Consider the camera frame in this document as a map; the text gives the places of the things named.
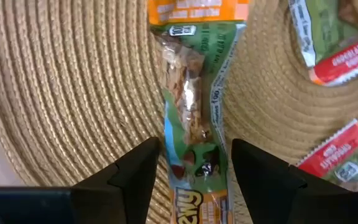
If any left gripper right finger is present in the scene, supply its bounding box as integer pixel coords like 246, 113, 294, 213
231, 138, 352, 224

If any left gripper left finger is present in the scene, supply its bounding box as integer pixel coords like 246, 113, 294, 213
71, 136, 162, 224

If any red chocolate chip granola bar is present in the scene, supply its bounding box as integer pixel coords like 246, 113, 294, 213
295, 118, 358, 191
287, 0, 358, 87

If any orange peanut butter granola bar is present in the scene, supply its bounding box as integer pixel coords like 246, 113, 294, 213
147, 0, 250, 224

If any round woven straw placemat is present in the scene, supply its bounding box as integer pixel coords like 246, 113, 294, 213
0, 0, 358, 224

